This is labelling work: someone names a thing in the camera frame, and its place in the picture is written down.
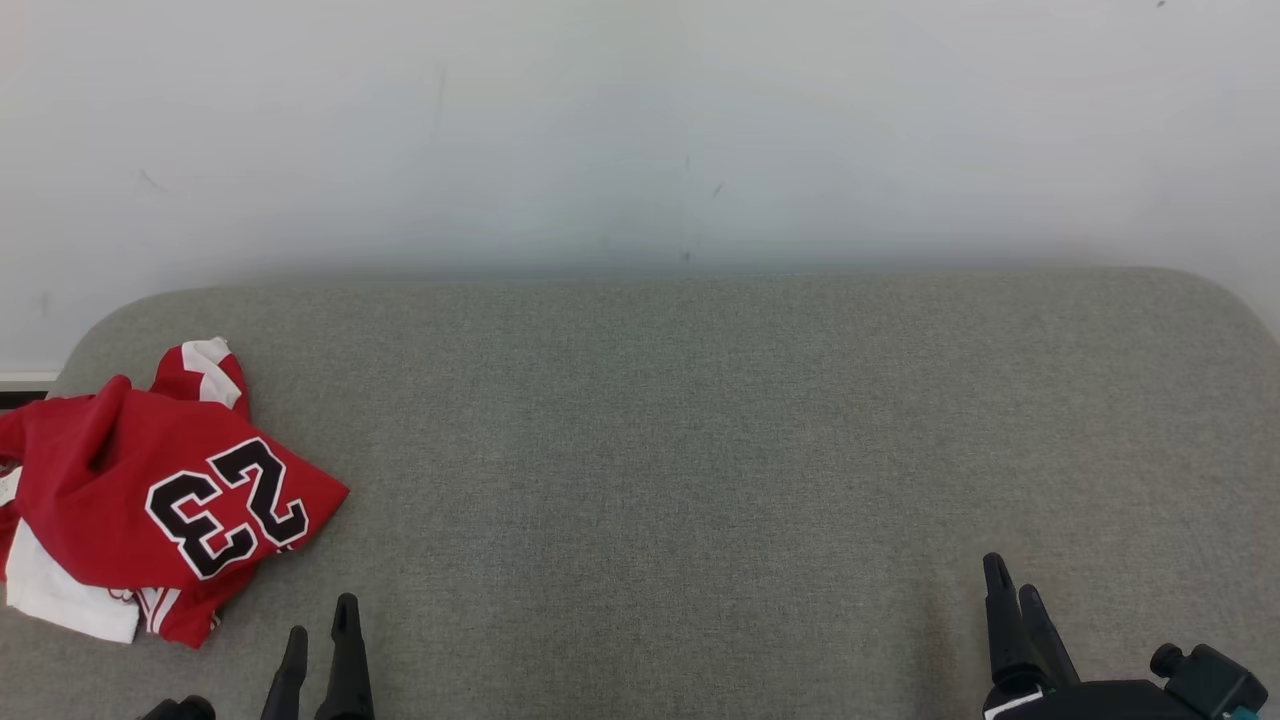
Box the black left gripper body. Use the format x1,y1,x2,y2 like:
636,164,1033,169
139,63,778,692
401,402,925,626
140,695,216,720

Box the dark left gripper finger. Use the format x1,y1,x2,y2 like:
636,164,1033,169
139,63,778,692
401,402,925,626
316,595,375,720
262,627,309,720

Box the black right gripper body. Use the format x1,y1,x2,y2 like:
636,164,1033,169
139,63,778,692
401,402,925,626
985,680,1201,720

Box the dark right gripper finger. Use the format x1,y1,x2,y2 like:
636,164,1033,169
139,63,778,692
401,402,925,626
985,553,1046,693
1020,587,1081,687

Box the red number 23 jersey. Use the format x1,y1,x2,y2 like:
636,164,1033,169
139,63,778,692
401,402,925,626
0,375,351,649

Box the red shorts white stripe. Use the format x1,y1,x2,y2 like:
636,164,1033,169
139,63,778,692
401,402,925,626
150,337,251,421

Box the grey fabric sofa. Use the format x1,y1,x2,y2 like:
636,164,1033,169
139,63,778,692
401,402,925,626
0,265,1280,720

